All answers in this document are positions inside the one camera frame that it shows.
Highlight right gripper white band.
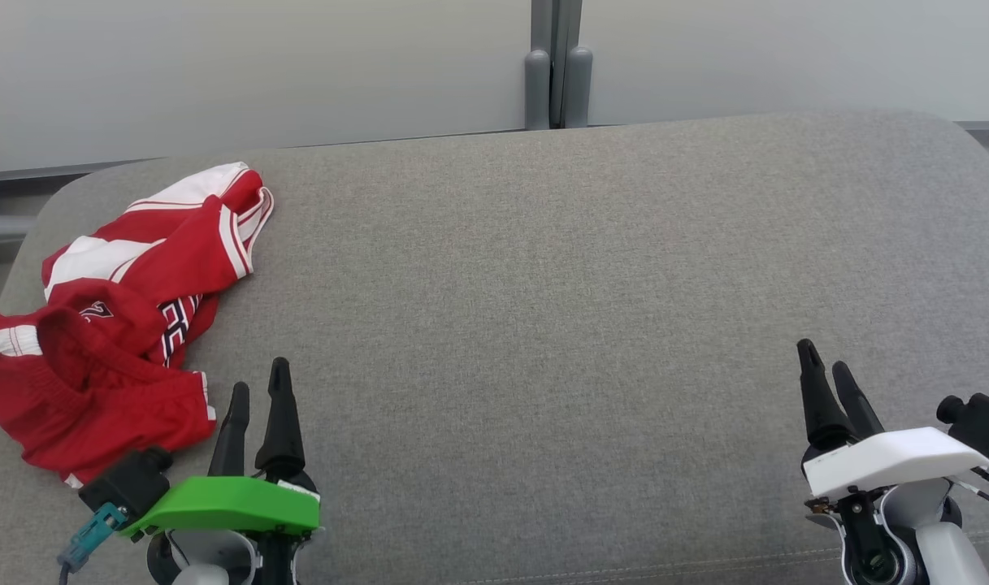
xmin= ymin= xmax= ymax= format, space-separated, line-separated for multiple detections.
xmin=796 ymin=338 xmax=989 ymax=585

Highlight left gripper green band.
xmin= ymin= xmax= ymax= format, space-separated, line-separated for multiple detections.
xmin=119 ymin=357 xmax=323 ymax=585

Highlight red shorts white stripes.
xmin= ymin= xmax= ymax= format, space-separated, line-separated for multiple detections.
xmin=0 ymin=305 xmax=217 ymax=489

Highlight red white jersey shirt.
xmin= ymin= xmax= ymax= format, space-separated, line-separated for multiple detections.
xmin=42 ymin=162 xmax=275 ymax=368

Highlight left camera cable teal plug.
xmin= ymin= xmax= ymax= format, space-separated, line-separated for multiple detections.
xmin=58 ymin=502 xmax=129 ymax=585

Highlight grey partition post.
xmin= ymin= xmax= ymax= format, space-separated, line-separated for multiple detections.
xmin=524 ymin=0 xmax=594 ymax=131

